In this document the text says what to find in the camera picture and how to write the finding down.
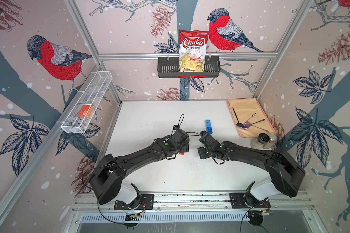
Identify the light blue long lego brick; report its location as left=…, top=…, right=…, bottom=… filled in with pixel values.
left=205, top=119, right=213, bottom=134

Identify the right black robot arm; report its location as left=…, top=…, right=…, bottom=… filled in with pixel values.
left=198, top=131, right=305, bottom=207

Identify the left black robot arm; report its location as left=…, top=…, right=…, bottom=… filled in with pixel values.
left=87, top=128, right=190, bottom=209

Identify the black spoon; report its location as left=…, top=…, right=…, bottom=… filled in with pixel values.
left=232, top=108, right=244, bottom=128

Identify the purple spoon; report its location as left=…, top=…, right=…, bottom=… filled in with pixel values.
left=242, top=119, right=265, bottom=130

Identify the silver spoon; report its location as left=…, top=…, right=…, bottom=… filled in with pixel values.
left=248, top=122, right=270, bottom=133

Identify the yellow cloth mat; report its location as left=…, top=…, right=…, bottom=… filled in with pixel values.
left=227, top=99, right=276, bottom=138

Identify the black lid shaker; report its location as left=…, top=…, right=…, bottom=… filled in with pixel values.
left=250, top=133, right=270, bottom=150

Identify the silver lid shaker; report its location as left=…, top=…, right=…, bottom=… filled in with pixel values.
left=262, top=134, right=278, bottom=150

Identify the orange block in basket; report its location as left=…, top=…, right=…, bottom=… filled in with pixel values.
left=78, top=105, right=94, bottom=118

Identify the chuba cassava chips bag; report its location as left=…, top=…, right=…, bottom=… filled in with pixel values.
left=179, top=30, right=209, bottom=72

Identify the spoon with patterned handle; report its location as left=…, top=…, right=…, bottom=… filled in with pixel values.
left=244, top=113, right=257, bottom=124

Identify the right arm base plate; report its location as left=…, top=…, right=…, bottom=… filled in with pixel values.
left=229, top=192, right=271, bottom=209

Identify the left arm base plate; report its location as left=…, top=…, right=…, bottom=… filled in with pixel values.
left=114, top=194, right=154, bottom=210

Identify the black wall basket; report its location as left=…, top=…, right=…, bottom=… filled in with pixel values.
left=157, top=57, right=221, bottom=78

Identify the white wire basket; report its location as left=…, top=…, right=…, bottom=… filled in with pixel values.
left=61, top=71, right=112, bottom=134

